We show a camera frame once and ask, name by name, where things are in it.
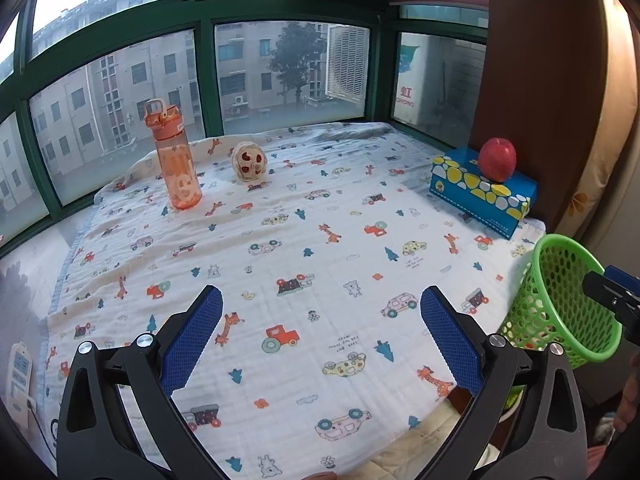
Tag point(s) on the orange water bottle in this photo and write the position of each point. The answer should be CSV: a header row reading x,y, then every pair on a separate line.
x,y
180,170

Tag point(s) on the red apple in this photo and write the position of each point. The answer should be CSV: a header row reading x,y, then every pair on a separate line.
x,y
497,160

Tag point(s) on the green plastic basket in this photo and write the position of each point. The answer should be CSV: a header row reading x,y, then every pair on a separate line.
x,y
535,300

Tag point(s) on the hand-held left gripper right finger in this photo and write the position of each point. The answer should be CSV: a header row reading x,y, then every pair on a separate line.
x,y
450,340

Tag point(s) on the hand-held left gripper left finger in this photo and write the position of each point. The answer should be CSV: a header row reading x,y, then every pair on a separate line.
x,y
192,340

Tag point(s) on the brown wooden cabinet panel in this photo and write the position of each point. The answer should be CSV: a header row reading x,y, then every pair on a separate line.
x,y
540,60

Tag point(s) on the beige floral curtain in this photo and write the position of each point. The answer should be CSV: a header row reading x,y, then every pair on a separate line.
x,y
610,160

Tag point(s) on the beige round toy red spots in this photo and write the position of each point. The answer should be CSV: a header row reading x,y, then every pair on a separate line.
x,y
248,161

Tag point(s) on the white power strip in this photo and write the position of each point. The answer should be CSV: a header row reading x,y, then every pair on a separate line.
x,y
21,375

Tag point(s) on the white outdoor air conditioner unit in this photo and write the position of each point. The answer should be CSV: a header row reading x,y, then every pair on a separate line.
x,y
440,80

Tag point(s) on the printed cartoon blanket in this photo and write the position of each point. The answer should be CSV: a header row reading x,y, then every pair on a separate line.
x,y
300,360

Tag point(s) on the white louvred vent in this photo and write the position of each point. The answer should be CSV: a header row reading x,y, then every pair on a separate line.
x,y
347,62

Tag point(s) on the blue patterned tissue box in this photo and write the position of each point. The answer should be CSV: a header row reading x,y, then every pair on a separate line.
x,y
480,197

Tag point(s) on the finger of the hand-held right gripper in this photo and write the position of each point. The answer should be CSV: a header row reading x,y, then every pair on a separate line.
x,y
602,290

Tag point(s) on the green window frame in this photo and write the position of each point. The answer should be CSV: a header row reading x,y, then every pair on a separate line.
x,y
205,75

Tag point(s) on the person's right hand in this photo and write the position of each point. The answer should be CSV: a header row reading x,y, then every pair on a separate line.
x,y
629,405

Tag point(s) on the beige quilt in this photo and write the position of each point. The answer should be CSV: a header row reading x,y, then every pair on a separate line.
x,y
430,450

